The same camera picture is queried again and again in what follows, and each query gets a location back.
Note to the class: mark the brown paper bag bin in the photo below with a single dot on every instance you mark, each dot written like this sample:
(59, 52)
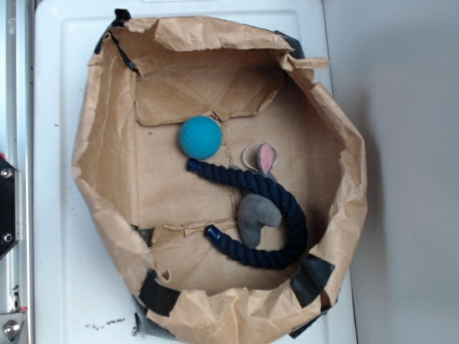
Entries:
(169, 222)

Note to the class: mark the black bracket with screws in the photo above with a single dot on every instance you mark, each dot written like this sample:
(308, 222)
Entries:
(8, 207)

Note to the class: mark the grey plush mouse toy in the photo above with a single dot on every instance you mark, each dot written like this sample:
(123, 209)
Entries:
(255, 211)

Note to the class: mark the blue dimpled ball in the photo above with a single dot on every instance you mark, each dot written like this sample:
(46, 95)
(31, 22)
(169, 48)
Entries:
(200, 137)

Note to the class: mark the silver metal frame rail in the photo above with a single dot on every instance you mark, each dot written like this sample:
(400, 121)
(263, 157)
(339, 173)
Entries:
(17, 76)

